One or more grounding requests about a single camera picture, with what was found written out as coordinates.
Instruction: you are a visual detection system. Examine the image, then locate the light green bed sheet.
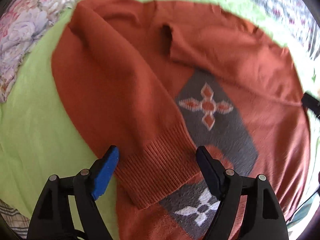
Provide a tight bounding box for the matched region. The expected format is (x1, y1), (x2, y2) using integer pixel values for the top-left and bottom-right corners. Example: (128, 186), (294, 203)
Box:
(1, 0), (319, 239)

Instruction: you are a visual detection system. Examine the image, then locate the rust orange knit sweater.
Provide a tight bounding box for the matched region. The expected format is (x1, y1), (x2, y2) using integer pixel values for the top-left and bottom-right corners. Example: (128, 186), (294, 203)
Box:
(51, 0), (310, 239)

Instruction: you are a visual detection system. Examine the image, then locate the pastel floral pillow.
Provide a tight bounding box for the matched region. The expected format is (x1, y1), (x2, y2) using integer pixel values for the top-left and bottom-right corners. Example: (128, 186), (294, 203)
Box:
(1, 0), (77, 103)

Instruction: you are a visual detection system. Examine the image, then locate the plaid cloth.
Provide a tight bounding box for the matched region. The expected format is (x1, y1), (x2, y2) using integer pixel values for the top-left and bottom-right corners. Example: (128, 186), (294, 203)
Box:
(0, 200), (30, 239)

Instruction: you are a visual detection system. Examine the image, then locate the white floral quilt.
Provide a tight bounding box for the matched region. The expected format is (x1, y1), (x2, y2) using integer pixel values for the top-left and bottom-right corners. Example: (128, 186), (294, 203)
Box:
(253, 0), (319, 62)

